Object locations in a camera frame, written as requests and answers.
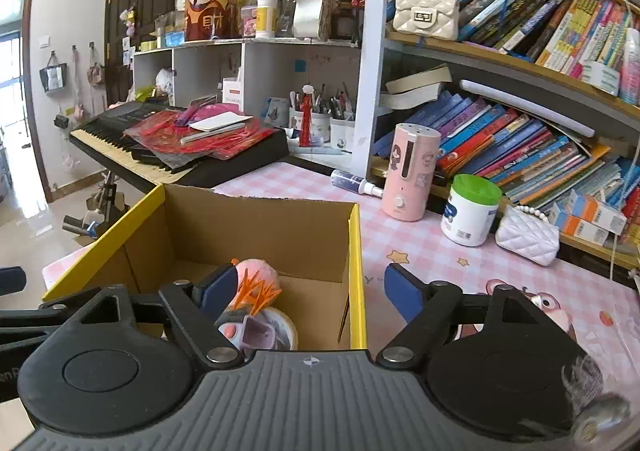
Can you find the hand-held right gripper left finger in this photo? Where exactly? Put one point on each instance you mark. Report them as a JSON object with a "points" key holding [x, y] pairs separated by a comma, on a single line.
{"points": [[220, 288]]}

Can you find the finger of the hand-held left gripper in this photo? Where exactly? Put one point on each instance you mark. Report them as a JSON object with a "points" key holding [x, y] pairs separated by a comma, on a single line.
{"points": [[11, 281], [30, 318]]}

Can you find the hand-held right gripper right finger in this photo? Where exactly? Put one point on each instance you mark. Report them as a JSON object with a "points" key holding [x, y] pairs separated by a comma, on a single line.
{"points": [[404, 296]]}

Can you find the pink plush toy orange spikes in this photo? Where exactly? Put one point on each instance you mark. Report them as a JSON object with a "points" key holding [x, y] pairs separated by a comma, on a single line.
{"points": [[257, 273]]}

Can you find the yellow cardboard box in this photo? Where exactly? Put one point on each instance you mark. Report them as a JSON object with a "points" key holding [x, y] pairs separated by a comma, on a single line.
{"points": [[240, 231]]}

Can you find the pink checkered tablecloth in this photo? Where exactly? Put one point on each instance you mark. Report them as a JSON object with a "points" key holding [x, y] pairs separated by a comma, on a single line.
{"points": [[400, 241]]}

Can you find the purple plastic piece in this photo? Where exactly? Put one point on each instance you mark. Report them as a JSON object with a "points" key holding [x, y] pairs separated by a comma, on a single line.
{"points": [[257, 333]]}

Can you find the clear tape roll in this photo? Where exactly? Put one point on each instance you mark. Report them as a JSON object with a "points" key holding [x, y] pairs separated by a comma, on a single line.
{"points": [[285, 326]]}

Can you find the white jar with green lid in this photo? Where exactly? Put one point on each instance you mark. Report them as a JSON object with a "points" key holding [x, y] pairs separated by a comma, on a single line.
{"points": [[467, 221]]}

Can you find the pink humidifier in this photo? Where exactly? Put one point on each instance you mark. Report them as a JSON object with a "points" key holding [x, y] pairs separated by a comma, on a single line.
{"points": [[410, 181]]}

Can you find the black keyboard stand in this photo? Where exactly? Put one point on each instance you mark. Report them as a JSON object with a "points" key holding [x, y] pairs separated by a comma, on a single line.
{"points": [[111, 201]]}

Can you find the clear blue spray bottle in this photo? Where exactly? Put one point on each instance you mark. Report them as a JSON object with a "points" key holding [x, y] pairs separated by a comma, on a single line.
{"points": [[350, 179]]}

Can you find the black electronic keyboard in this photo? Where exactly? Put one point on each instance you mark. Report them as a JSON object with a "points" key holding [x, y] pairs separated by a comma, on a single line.
{"points": [[240, 161]]}

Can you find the white quilted purse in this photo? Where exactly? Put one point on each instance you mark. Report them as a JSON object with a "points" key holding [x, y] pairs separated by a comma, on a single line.
{"points": [[527, 236]]}

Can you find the white notebook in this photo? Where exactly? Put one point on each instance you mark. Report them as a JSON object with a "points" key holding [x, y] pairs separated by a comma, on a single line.
{"points": [[220, 121]]}

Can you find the red plastic packets pile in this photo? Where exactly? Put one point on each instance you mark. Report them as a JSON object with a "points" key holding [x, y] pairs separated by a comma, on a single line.
{"points": [[155, 128]]}

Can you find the white pen cup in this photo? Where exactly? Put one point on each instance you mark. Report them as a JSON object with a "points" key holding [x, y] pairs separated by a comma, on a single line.
{"points": [[320, 126], [342, 133]]}

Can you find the magenta paper packet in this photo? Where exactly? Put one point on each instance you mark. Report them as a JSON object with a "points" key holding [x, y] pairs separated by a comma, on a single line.
{"points": [[207, 110]]}

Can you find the row of blue red books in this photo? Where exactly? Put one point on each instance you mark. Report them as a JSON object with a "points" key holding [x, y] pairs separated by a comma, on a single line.
{"points": [[500, 141]]}

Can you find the red doll figure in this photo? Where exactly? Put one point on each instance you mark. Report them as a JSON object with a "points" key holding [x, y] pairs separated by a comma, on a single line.
{"points": [[305, 123]]}

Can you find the blue picture card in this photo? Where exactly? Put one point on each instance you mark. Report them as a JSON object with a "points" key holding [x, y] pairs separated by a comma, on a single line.
{"points": [[277, 111]]}

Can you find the white blue medicine box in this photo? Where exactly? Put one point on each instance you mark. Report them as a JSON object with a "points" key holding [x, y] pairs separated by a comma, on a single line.
{"points": [[595, 213], [580, 230]]}

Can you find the white box with red label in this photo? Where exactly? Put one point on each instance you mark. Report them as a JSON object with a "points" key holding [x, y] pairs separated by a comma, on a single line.
{"points": [[232, 93]]}

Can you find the grey tote bag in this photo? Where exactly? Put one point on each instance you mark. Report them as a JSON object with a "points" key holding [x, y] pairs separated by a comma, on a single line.
{"points": [[53, 76]]}

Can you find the white plastic bag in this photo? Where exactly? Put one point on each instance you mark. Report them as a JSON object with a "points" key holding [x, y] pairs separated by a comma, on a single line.
{"points": [[165, 81]]}

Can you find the stack of thick books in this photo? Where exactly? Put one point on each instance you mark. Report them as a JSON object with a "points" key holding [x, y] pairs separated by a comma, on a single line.
{"points": [[415, 81]]}

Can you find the small pink hanging bag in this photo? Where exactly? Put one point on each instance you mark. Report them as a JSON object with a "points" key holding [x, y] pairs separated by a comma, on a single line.
{"points": [[96, 73]]}

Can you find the grey fuzzy object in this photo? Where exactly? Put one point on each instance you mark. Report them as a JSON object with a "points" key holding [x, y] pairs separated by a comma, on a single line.
{"points": [[597, 411]]}

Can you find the white cubby shelf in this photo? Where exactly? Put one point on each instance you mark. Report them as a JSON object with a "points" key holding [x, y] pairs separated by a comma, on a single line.
{"points": [[270, 66]]}

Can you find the blue tissue pack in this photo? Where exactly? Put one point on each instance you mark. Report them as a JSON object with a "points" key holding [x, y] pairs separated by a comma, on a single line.
{"points": [[175, 38]]}

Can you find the pink box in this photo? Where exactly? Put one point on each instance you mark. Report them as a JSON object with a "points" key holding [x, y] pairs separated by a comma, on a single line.
{"points": [[249, 21]]}

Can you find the white bottle with yellow label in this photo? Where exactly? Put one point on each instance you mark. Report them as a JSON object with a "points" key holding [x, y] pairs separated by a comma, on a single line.
{"points": [[266, 18]]}

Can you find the white teal tissue pack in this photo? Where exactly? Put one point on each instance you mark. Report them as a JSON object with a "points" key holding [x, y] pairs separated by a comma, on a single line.
{"points": [[601, 77]]}

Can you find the leaning row of colourful books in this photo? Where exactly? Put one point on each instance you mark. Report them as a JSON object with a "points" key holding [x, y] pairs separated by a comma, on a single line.
{"points": [[565, 26]]}

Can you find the wooden bookshelf with white post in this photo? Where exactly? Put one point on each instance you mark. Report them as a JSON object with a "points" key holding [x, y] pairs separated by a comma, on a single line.
{"points": [[372, 81]]}

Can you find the white wall switch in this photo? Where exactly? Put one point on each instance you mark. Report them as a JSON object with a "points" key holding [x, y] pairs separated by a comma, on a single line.
{"points": [[45, 40]]}

